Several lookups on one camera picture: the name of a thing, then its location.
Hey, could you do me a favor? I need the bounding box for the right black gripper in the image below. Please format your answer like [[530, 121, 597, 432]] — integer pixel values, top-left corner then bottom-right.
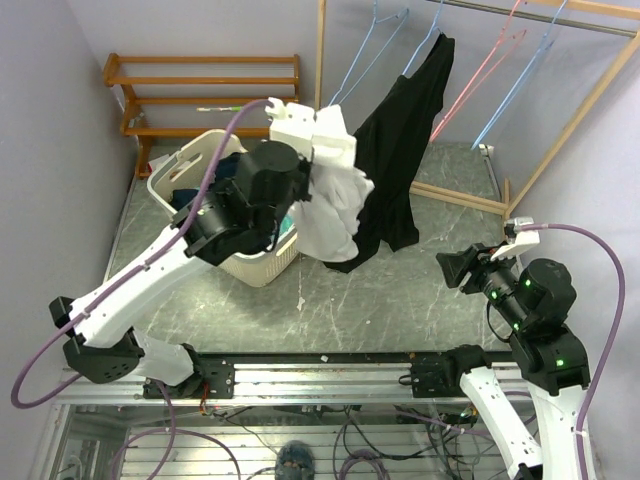
[[436, 239, 531, 329]]

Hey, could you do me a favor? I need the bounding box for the brown wooden shoe rack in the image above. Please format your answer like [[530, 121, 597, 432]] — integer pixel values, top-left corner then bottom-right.
[[102, 52, 301, 178]]

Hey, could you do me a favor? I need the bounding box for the white t shirt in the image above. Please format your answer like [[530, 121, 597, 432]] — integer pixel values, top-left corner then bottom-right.
[[287, 103, 376, 264]]

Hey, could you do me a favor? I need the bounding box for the aluminium mounting rail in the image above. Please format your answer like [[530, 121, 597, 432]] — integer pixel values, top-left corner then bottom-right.
[[54, 351, 529, 408]]

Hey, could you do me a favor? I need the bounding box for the light wooden clothes rack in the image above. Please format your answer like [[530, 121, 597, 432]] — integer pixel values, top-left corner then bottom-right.
[[313, 1, 639, 218]]

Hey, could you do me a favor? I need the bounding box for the blue hanger right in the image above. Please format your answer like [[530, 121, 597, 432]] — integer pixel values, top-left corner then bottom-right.
[[471, 0, 568, 150]]

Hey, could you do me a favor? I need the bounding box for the black t shirt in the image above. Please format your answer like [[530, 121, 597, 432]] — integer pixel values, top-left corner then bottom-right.
[[325, 33, 455, 273]]

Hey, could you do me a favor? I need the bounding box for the white laundry basket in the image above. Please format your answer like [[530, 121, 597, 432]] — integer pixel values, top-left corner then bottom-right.
[[147, 129, 298, 288]]

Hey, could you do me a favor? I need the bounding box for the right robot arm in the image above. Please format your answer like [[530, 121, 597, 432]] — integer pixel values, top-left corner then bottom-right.
[[399, 243, 595, 479]]

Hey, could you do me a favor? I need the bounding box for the navy blue garment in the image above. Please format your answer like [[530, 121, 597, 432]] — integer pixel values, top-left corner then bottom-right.
[[169, 152, 247, 211]]

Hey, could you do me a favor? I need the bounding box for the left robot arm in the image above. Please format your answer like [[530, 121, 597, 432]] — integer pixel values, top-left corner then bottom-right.
[[63, 140, 313, 398]]

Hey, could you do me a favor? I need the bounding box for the white paper scrap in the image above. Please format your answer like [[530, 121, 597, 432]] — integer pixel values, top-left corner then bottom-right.
[[147, 154, 170, 173]]

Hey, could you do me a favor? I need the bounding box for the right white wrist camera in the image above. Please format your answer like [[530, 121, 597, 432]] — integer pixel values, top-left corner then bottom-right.
[[491, 217, 540, 261]]

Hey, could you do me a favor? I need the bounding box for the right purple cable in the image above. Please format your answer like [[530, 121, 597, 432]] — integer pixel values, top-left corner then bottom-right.
[[519, 223, 627, 480]]

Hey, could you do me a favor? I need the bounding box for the blue hanger far left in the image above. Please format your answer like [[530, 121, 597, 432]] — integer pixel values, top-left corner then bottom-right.
[[327, 1, 410, 106]]

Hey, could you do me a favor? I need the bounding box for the green white pen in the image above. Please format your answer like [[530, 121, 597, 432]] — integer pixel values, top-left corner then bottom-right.
[[196, 106, 243, 113]]

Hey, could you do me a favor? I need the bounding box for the pink wire hanger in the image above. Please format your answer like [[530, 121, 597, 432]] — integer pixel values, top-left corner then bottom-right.
[[430, 0, 527, 142]]

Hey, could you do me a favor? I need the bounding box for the teal garment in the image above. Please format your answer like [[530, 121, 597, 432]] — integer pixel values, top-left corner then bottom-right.
[[277, 214, 296, 245]]

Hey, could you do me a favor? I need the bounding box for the blue hanger holding black shirt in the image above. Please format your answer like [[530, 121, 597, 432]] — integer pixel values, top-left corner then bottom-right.
[[401, 0, 445, 77]]

